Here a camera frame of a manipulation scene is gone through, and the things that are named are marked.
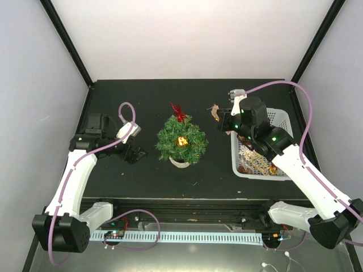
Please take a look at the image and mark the burlap fabric ornament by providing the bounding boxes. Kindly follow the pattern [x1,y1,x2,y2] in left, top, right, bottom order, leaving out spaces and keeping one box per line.
[208,104,221,128]

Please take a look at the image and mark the small green christmas tree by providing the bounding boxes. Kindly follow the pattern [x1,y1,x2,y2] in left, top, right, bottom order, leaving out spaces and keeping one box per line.
[155,116,209,165]

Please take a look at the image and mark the gold gift box ornament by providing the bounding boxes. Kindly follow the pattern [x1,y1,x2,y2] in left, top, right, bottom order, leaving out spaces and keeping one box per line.
[177,137,188,147]

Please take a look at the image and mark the red star ornament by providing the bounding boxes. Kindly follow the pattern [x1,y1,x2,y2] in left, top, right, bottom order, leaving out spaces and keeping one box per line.
[170,102,188,124]

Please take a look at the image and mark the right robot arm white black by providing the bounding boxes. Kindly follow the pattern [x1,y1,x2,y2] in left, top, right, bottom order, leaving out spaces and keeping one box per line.
[215,95,362,249]

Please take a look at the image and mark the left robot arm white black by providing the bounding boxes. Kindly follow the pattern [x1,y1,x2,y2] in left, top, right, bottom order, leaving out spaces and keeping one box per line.
[32,114,146,253]

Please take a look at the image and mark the gold merry christmas sign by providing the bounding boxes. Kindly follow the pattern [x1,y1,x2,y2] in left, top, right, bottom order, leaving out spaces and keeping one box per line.
[244,153,271,176]

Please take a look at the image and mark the white plastic basket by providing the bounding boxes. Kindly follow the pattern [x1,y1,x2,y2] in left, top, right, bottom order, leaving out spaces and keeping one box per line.
[230,108,293,181]

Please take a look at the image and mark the brown pine cone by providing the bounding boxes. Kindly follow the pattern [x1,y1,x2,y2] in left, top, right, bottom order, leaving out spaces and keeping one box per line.
[237,165,250,175]

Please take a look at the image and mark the gold bell ornament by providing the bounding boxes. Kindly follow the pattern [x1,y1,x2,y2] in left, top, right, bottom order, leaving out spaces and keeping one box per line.
[269,166,278,175]

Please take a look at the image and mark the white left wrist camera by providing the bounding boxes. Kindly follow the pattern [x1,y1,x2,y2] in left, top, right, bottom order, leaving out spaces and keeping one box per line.
[116,122,141,144]

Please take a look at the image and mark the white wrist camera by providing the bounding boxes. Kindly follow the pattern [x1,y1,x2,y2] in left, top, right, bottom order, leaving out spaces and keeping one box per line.
[116,122,141,144]
[229,89,247,116]

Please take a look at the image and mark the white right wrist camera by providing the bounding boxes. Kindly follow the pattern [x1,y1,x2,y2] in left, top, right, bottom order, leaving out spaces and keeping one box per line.
[229,89,247,116]

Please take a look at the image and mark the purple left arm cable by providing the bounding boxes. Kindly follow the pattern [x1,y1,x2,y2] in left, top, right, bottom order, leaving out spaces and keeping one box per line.
[47,101,136,266]

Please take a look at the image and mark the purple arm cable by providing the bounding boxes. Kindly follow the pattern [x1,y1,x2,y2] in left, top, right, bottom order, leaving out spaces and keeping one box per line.
[47,101,136,266]
[245,80,363,252]

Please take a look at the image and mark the white slotted cable duct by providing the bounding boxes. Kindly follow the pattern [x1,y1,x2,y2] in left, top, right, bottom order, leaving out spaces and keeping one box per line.
[90,230,263,246]

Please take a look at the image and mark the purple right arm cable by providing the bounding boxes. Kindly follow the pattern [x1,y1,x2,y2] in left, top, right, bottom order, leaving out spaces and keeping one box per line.
[245,80,363,252]

